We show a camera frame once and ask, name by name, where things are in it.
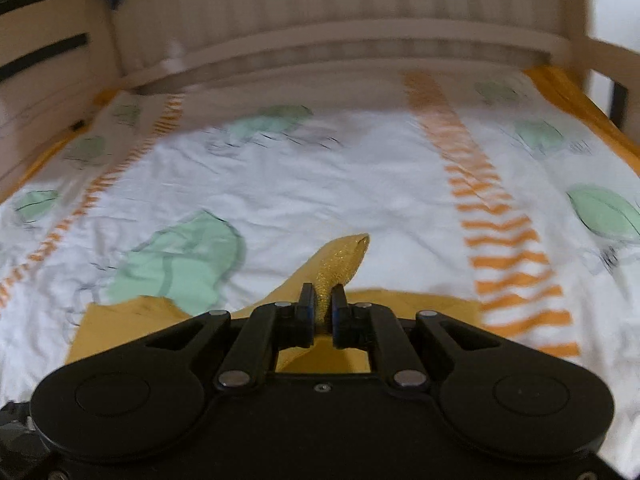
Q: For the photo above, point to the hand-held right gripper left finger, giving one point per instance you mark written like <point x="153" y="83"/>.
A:
<point x="306" y="307"/>

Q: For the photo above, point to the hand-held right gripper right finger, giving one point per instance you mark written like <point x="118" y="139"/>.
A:
<point x="337" y="312"/>

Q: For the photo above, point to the yellow knitted sweater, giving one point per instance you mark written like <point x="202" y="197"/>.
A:
<point x="340" y="260"/>

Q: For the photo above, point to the white leaf printed duvet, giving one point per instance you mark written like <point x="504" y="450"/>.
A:
<point x="350" y="170"/>

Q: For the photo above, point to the wooden bed frame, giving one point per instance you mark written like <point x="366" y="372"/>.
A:
<point x="300" y="10"/>

